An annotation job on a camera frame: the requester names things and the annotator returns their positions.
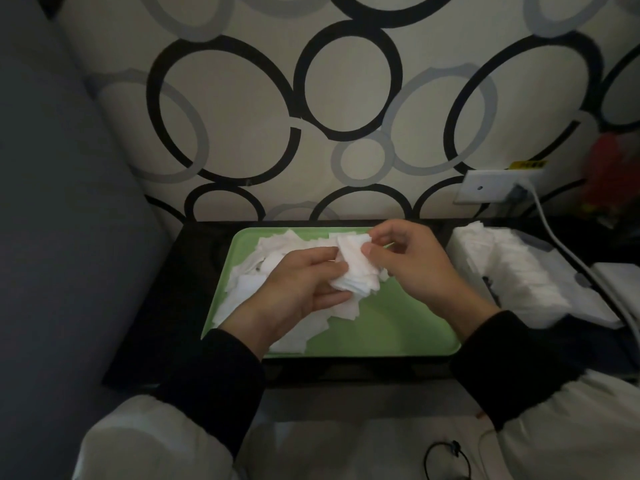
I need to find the clear plastic box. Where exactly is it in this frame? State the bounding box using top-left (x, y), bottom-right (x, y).
top-left (445, 222), bottom-right (573, 331)

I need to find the person's left forearm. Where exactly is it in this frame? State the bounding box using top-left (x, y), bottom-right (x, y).
top-left (72, 328), bottom-right (267, 480)

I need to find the black hair tie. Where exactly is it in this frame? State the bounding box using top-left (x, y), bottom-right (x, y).
top-left (423, 440), bottom-right (472, 480)

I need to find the person's right hand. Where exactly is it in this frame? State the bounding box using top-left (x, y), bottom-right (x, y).
top-left (361, 219), bottom-right (501, 343)

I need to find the person's right forearm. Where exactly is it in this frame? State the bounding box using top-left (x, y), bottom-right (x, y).
top-left (449, 309), bottom-right (640, 480)

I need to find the white charger cable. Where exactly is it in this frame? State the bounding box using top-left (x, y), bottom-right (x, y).
top-left (517, 179), bottom-right (640, 348)

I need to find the pile of white cotton pads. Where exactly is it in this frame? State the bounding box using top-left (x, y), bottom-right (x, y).
top-left (212, 229), bottom-right (393, 355)

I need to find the white power bank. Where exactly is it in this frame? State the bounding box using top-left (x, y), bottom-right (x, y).
top-left (591, 263), bottom-right (640, 318)

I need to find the white wall socket plate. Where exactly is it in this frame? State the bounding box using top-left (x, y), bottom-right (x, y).
top-left (453, 169), bottom-right (543, 205)

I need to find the person's left hand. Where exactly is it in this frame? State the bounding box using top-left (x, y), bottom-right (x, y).
top-left (219, 246), bottom-right (352, 361)

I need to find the grey upholstered sofa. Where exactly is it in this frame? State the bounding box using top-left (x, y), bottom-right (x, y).
top-left (0, 0), bottom-right (173, 480)

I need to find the green plastic tray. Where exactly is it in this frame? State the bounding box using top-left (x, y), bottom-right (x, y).
top-left (201, 227), bottom-right (462, 359)

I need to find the red decoration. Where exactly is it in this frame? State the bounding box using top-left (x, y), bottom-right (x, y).
top-left (579, 132), bottom-right (640, 215)

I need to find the thin white cable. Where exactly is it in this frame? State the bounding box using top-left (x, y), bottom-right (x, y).
top-left (476, 427), bottom-right (501, 475)

